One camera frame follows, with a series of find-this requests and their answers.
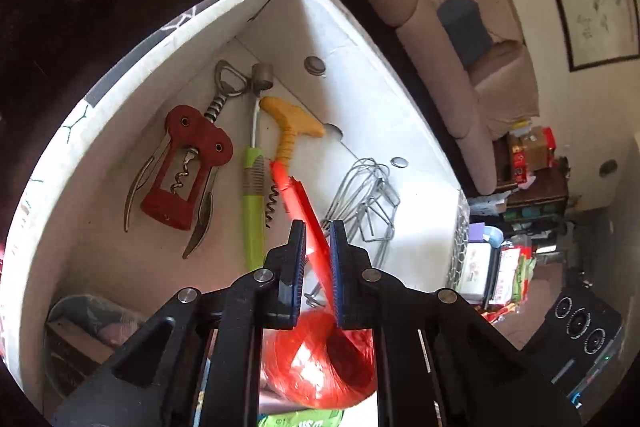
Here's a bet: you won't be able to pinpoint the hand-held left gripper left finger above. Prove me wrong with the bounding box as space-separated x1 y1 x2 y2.
52 219 308 427

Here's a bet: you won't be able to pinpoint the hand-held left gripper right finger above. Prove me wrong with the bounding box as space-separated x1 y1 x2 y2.
329 219 583 427

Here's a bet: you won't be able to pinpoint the red peeler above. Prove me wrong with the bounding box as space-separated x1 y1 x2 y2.
270 159 333 293

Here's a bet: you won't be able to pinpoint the green-handled corer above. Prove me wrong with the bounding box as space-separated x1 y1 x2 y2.
243 63 274 273

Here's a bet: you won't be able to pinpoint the yellow-handled corkscrew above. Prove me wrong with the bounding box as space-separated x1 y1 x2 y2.
260 96 327 228

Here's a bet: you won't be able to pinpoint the white cardboard box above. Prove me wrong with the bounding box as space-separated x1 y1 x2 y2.
0 0 471 427

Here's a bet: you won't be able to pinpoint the white plastic container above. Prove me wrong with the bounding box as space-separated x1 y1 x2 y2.
457 239 501 303

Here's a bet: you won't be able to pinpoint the pile of snack packets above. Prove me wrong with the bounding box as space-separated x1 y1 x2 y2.
482 242 538 323

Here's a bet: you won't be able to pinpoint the red twine ball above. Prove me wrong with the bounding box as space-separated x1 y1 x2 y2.
260 309 378 410

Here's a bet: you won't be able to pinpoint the light blue plastic tub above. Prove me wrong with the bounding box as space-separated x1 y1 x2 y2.
470 224 503 248

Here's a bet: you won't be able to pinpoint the dark wooden side table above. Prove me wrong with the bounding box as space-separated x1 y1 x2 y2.
492 167 571 208

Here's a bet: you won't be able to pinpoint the green wet wipes packet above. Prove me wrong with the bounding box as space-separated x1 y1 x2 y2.
257 409 346 427

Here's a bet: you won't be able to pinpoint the red wing corkscrew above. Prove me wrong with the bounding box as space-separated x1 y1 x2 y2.
123 59 251 260

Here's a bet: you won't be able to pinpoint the red gift boxes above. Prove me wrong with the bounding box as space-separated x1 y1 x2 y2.
507 124 558 185

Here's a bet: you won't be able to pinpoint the small black box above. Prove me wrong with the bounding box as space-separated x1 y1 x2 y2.
47 322 116 378

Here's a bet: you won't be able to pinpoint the dark blue lumbar cushion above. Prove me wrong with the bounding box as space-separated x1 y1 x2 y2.
436 0 493 68

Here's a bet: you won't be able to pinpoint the metal wire whisk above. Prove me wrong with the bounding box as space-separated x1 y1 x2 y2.
302 158 391 308

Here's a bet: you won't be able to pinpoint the metal wire rack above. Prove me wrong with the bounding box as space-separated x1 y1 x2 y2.
357 179 401 268

